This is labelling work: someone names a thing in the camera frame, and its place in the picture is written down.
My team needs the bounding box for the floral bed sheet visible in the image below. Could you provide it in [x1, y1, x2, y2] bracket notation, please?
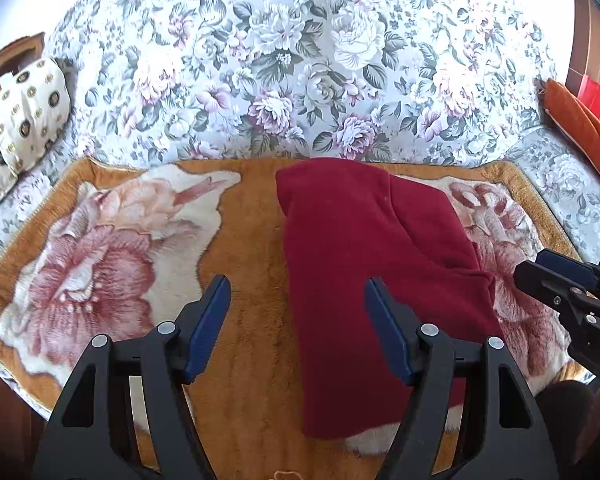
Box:
[0, 0, 600, 281]

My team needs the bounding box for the orange cushion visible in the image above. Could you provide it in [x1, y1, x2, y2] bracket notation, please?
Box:
[542, 78, 600, 181]

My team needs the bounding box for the brown rose-print blanket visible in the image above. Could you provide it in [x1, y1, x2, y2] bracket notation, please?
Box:
[0, 157, 588, 480]

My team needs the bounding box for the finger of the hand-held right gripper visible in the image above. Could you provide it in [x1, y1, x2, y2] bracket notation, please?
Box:
[534, 249, 600, 288]
[514, 259, 588, 313]

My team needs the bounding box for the red sweater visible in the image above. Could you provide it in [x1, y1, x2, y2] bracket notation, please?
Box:
[276, 157, 505, 441]

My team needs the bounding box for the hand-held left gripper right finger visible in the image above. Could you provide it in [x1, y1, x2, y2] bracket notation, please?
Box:
[364, 276, 560, 480]

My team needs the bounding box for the wooden headboard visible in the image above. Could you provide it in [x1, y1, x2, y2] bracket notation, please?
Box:
[566, 0, 600, 97]

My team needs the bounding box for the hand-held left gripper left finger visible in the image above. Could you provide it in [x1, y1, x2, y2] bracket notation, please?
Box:
[32, 274, 232, 480]

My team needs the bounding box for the wooden chair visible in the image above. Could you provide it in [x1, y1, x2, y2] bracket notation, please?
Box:
[0, 32, 47, 111]

